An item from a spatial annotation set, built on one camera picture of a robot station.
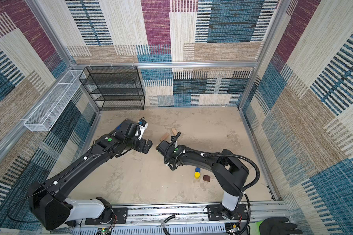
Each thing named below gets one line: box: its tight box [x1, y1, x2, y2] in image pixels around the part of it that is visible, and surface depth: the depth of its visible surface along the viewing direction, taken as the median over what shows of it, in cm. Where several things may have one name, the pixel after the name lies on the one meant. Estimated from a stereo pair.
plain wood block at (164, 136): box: [160, 132, 170, 142], surface depth 104 cm
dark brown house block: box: [202, 174, 211, 183], surface depth 86 cm
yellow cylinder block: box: [194, 171, 201, 180], surface depth 87 cm
